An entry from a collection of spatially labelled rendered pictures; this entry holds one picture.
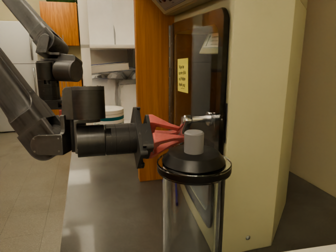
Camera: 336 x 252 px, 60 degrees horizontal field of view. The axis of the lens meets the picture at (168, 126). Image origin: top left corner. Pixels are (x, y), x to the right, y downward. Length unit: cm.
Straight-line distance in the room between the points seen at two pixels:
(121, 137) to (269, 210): 32
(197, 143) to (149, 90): 45
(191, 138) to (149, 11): 50
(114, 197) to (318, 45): 72
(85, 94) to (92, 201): 38
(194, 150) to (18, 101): 31
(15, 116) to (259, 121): 42
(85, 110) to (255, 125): 29
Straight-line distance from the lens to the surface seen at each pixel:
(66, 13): 570
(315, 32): 99
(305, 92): 101
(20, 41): 540
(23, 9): 103
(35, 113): 54
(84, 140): 52
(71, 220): 74
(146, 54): 82
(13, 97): 56
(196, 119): 53
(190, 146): 41
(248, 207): 59
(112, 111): 121
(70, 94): 53
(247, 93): 51
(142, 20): 82
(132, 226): 70
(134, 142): 52
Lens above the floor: 132
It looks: 14 degrees down
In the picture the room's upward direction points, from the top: straight up
